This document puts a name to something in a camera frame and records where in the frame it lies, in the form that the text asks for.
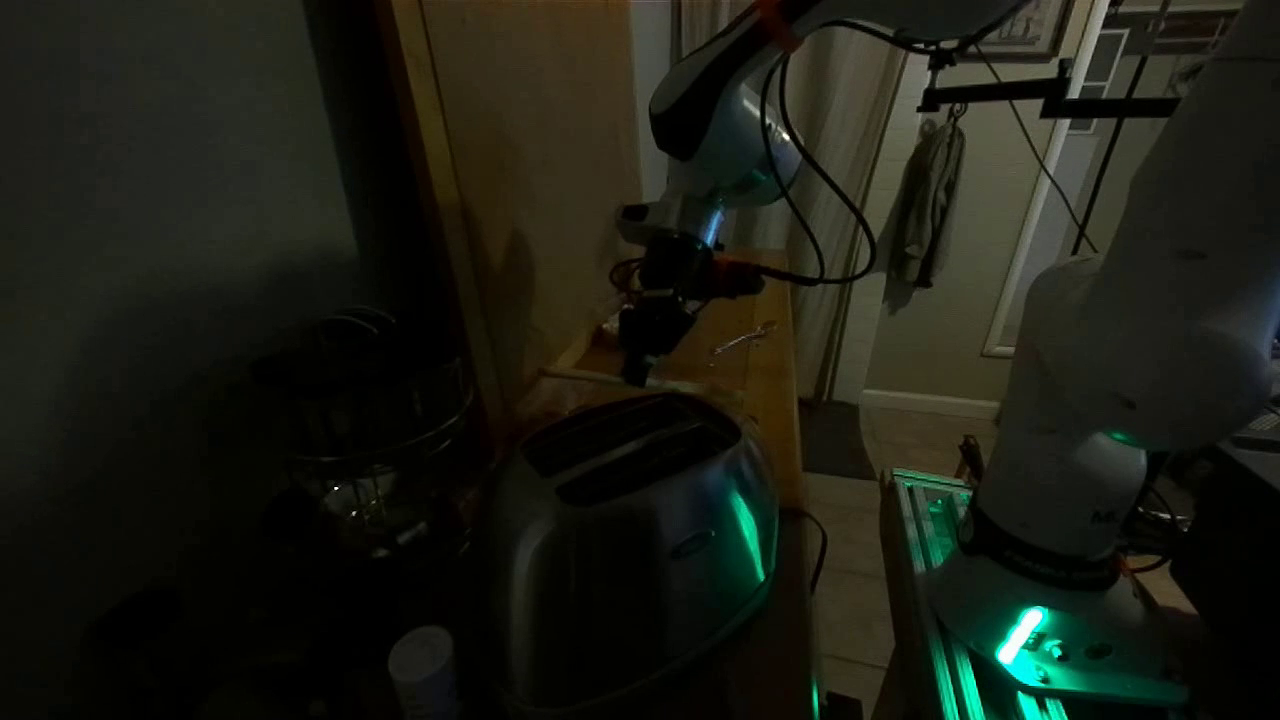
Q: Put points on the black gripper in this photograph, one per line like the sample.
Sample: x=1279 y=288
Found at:
x=665 y=281

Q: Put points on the wooden spoon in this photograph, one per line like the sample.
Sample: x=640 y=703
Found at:
x=585 y=377

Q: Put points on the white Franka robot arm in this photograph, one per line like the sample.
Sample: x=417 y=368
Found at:
x=1134 y=360

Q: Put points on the metal spoon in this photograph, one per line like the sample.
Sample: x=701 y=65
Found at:
x=740 y=338

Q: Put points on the white sponge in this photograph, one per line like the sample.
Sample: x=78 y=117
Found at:
x=604 y=331

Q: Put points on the stainless steel toaster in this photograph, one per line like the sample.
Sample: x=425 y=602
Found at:
x=627 y=547

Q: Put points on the wooden back panel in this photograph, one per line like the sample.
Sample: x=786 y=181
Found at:
x=535 y=187

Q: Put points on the hanging grey cloth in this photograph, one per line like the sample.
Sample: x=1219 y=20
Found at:
x=921 y=213

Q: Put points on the beige curtain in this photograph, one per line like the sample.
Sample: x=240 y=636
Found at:
x=855 y=94

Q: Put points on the white plastic cup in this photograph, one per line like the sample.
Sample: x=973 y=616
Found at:
x=425 y=667

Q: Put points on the black mounting bar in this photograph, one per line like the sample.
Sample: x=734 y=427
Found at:
x=1015 y=88

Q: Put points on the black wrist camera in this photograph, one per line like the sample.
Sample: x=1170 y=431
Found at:
x=729 y=279

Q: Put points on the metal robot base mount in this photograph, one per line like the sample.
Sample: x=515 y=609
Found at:
x=1043 y=626

